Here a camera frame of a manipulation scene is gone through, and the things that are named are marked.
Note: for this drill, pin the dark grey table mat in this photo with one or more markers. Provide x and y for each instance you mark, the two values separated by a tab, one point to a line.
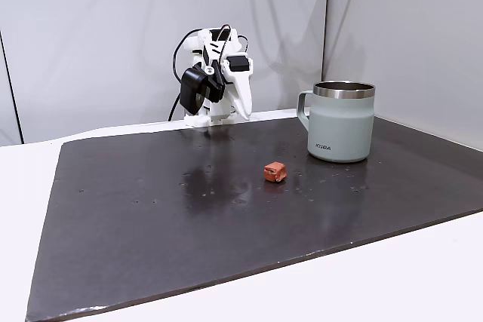
188	231

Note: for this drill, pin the pale green steel mug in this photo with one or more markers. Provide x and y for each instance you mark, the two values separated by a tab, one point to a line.
339	129

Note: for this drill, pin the black oval camera box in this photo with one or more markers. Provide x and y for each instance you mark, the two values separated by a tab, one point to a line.
192	90

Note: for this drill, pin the red cube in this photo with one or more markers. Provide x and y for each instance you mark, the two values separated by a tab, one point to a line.
274	172

